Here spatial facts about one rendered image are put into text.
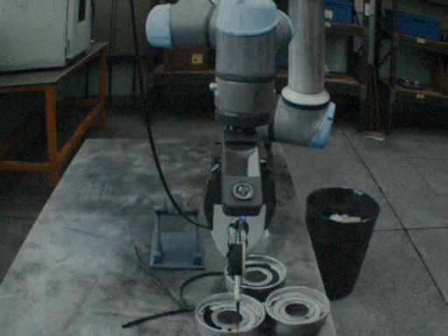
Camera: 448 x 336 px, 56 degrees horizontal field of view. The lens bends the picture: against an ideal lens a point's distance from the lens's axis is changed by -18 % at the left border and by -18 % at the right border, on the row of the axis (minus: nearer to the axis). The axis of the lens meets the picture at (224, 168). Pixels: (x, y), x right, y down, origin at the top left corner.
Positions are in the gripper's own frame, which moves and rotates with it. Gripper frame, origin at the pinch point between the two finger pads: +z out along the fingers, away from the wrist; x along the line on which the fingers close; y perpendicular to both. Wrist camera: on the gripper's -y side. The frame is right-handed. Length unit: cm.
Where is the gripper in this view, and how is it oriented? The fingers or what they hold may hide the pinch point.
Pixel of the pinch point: (236, 252)
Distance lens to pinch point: 71.3
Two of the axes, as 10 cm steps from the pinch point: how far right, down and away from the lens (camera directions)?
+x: -10.0, -0.1, -0.8
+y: -0.7, -3.9, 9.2
